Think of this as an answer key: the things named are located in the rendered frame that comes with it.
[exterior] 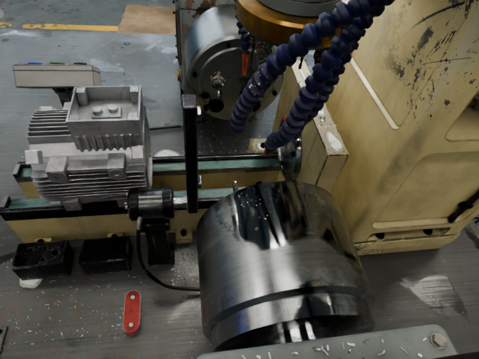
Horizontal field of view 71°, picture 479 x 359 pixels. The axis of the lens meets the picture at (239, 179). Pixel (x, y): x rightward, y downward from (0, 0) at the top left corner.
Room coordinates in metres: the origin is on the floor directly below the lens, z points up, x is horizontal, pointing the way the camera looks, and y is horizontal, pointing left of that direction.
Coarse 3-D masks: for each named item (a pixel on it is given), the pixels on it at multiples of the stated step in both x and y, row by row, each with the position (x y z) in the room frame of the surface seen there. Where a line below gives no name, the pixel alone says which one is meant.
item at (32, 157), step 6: (42, 108) 0.49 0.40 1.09; (48, 108) 0.49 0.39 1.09; (54, 108) 0.51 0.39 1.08; (144, 108) 0.54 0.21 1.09; (30, 150) 0.38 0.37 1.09; (36, 150) 0.38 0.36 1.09; (132, 150) 0.41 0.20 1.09; (138, 150) 0.42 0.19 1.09; (144, 150) 0.43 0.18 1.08; (30, 156) 0.37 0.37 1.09; (36, 156) 0.37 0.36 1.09; (42, 156) 0.38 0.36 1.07; (132, 156) 0.41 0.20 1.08; (138, 156) 0.41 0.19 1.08; (144, 156) 0.42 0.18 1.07; (30, 162) 0.36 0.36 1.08; (36, 162) 0.36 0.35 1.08; (42, 162) 0.37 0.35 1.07
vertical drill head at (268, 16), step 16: (240, 0) 0.51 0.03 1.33; (256, 0) 0.51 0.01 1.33; (272, 0) 0.49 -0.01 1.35; (288, 0) 0.48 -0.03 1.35; (304, 0) 0.48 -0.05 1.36; (320, 0) 0.49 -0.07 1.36; (336, 0) 0.50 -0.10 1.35; (240, 16) 0.50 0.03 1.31; (256, 16) 0.47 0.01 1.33; (272, 16) 0.47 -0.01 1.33; (288, 16) 0.47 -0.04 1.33; (304, 16) 0.48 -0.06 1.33; (256, 32) 0.47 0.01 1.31; (272, 32) 0.46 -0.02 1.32; (288, 32) 0.45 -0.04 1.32; (336, 32) 0.47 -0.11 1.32; (320, 48) 0.47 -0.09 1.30
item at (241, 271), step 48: (240, 192) 0.30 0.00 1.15; (288, 192) 0.30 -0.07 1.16; (240, 240) 0.23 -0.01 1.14; (288, 240) 0.23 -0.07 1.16; (336, 240) 0.24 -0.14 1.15; (240, 288) 0.16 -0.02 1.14; (288, 288) 0.16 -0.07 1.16; (336, 288) 0.17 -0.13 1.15; (240, 336) 0.12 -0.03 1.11; (288, 336) 0.13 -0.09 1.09; (336, 336) 0.15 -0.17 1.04
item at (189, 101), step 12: (192, 96) 0.38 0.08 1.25; (192, 108) 0.36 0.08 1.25; (192, 120) 0.36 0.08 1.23; (192, 132) 0.36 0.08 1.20; (192, 144) 0.36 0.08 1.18; (192, 156) 0.36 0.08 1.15; (192, 168) 0.36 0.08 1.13; (192, 180) 0.36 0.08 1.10; (192, 192) 0.36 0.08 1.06; (192, 204) 0.36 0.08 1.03
